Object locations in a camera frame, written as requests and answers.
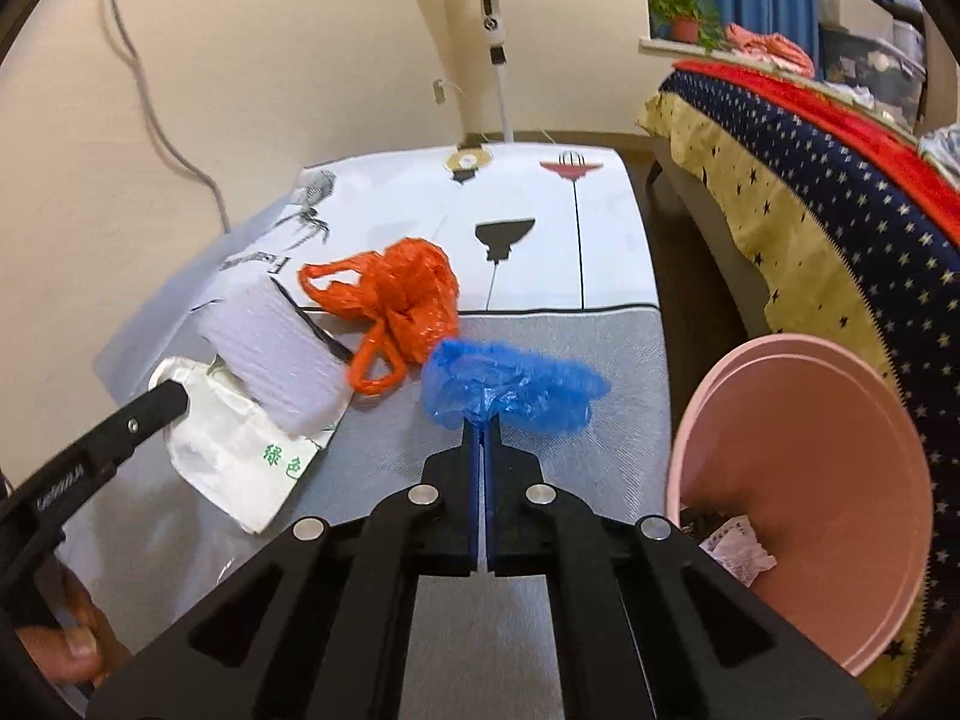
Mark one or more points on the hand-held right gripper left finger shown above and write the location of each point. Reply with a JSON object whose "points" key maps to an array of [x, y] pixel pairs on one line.
{"points": [[450, 480]]}

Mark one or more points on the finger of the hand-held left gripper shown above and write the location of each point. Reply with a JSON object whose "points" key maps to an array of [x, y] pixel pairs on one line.
{"points": [[142, 420]]}

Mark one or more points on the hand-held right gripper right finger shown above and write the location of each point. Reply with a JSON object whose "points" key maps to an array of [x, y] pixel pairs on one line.
{"points": [[510, 480]]}

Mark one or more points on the white paper bag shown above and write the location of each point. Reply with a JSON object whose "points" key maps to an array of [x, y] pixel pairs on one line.
{"points": [[225, 465]]}

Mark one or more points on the blue plastic bag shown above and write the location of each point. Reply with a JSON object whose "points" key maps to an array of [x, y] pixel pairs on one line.
{"points": [[510, 382]]}

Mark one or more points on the purple foam net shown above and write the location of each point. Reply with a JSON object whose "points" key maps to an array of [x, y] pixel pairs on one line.
{"points": [[277, 360]]}

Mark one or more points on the orange plastic bag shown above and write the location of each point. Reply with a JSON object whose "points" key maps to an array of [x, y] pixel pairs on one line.
{"points": [[409, 292]]}

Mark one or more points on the white paper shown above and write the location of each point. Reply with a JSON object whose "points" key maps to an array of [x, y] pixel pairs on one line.
{"points": [[739, 551]]}

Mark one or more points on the pink plastic bin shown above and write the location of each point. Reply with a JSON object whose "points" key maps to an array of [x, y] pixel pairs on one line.
{"points": [[825, 427]]}

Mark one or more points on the person's left hand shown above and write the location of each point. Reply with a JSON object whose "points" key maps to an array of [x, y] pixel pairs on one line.
{"points": [[75, 652]]}

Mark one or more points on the grey and white printed tablecloth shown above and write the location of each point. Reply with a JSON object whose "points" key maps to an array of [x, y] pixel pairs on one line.
{"points": [[600, 255]]}

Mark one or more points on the bed with starry blanket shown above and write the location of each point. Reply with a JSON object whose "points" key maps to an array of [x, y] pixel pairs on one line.
{"points": [[825, 240]]}

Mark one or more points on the white standing fan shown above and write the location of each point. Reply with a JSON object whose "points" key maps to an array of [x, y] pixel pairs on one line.
{"points": [[491, 15]]}

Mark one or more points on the potted green plant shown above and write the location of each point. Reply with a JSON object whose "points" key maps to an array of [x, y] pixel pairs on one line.
{"points": [[684, 26]]}

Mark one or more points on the red and gold blanket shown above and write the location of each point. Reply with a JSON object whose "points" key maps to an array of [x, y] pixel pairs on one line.
{"points": [[862, 135]]}

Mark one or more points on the pink folded cloth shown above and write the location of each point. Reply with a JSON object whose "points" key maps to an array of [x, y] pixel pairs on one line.
{"points": [[772, 49]]}

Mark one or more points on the clear plastic storage box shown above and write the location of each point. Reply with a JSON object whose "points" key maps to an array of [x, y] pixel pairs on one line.
{"points": [[870, 67]]}

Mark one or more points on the pale cardboard box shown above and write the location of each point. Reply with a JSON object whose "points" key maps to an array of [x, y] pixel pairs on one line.
{"points": [[847, 4]]}

